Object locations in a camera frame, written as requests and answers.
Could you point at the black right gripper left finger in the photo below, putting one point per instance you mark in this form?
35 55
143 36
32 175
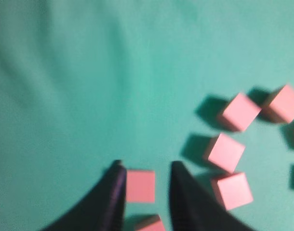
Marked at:
102 209

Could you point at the pink cube placed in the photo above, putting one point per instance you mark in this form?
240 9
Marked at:
224 152
279 105

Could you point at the green cloth backdrop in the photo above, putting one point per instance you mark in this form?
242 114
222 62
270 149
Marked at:
87 82

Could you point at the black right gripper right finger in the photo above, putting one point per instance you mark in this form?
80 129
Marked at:
193 209

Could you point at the pink cube column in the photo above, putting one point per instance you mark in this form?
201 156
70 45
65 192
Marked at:
140 186
232 191
151 223
239 113

